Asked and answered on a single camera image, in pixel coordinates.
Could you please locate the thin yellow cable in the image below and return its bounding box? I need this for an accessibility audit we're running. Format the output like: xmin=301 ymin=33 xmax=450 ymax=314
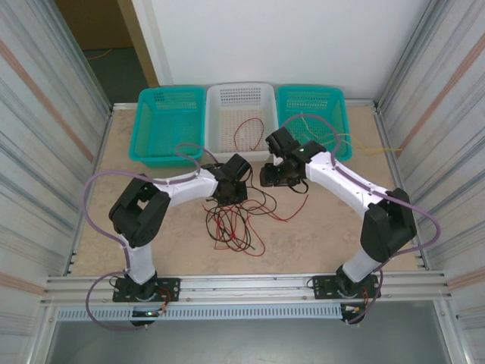
xmin=299 ymin=111 xmax=352 ymax=152
xmin=325 ymin=132 xmax=403 ymax=155

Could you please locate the teal plastic basket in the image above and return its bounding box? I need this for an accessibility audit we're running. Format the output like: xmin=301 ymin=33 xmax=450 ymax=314
xmin=128 ymin=86 xmax=208 ymax=169
xmin=275 ymin=85 xmax=353 ymax=162

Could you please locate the white plastic basket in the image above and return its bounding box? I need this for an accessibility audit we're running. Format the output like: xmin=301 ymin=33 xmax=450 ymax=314
xmin=204 ymin=82 xmax=280 ymax=162

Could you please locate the corrugated translucent side panel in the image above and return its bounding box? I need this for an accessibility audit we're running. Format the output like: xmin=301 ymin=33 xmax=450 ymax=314
xmin=373 ymin=0 xmax=485 ymax=364
xmin=0 ymin=0 xmax=114 ymax=364

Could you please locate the small black controller board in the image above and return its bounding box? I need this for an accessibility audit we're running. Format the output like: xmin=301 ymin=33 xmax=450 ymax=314
xmin=130 ymin=309 xmax=167 ymax=328
xmin=339 ymin=302 xmax=368 ymax=326

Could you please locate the grey metal sheet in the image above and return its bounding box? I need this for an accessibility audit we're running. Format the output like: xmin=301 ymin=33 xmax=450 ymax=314
xmin=45 ymin=320 xmax=455 ymax=364

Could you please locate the brown board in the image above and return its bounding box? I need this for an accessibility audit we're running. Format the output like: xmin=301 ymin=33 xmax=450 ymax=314
xmin=55 ymin=0 xmax=133 ymax=51

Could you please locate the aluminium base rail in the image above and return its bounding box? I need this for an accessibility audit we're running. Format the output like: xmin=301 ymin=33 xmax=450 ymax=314
xmin=40 ymin=269 xmax=454 ymax=306

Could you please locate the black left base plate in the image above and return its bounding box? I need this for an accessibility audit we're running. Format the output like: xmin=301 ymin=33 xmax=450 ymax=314
xmin=112 ymin=278 xmax=181 ymax=303

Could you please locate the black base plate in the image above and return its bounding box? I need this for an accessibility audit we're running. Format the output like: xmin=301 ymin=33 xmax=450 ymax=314
xmin=112 ymin=278 xmax=181 ymax=303
xmin=311 ymin=275 xmax=380 ymax=301

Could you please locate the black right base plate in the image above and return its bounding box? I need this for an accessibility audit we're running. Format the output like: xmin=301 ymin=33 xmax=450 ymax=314
xmin=311 ymin=275 xmax=380 ymax=301

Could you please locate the white slotted cable duct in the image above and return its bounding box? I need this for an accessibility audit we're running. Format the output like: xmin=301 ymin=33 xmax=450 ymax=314
xmin=55 ymin=305 xmax=344 ymax=322

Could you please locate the wooden door frame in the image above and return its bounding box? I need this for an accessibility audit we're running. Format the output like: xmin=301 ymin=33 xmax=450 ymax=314
xmin=116 ymin=0 xmax=162 ymax=88

